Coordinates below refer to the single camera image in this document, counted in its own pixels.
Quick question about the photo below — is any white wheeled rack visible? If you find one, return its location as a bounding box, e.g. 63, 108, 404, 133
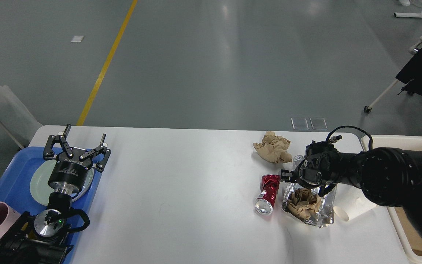
363, 4, 422, 114

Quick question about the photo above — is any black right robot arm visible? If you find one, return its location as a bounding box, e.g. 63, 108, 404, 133
280, 131, 422, 237

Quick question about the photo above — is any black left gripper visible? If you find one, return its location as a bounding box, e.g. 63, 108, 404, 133
43, 124, 111, 194

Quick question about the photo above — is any brown paper bag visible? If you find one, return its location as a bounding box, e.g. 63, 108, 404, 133
395, 207, 422, 257

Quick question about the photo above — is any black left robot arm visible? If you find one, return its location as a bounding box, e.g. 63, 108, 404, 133
0, 125, 111, 264

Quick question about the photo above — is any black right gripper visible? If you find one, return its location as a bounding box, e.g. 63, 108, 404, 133
280, 163, 308, 188

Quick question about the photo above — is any small white paper cup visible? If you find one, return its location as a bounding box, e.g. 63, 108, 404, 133
333, 184, 377, 221

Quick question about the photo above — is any crushed red soda can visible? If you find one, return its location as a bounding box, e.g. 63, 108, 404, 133
255, 174, 281, 216

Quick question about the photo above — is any person in white trousers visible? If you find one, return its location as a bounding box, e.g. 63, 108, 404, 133
0, 85, 42, 142

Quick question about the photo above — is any brown paper ball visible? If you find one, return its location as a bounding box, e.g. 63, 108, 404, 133
253, 131, 293, 164

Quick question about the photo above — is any crumpled paper on foil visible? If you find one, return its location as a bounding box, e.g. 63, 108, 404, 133
286, 188, 322, 220

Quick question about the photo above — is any green plate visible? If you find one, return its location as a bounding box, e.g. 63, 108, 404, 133
30, 160, 95, 206

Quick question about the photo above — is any silver foil bag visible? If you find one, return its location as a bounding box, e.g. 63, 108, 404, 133
281, 183, 337, 228

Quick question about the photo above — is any beige plastic bin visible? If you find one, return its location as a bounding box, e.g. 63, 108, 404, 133
372, 135, 422, 264

